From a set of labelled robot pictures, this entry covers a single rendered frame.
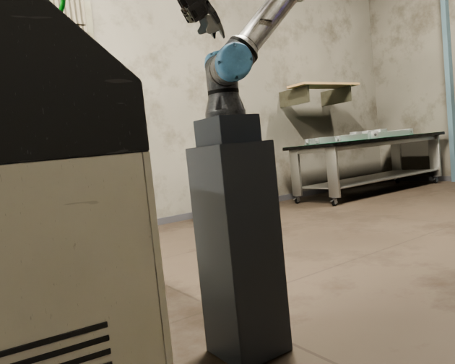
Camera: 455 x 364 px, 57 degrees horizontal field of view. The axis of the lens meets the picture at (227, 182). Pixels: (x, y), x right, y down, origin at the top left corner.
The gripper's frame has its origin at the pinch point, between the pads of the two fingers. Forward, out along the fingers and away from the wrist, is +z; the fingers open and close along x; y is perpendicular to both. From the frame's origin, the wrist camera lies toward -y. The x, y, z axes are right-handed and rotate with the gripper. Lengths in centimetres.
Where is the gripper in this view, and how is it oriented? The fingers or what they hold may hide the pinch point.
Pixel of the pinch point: (219, 34)
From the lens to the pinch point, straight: 159.6
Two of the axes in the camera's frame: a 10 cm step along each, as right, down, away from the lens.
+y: -7.6, 6.1, -2.0
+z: 4.7, 7.4, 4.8
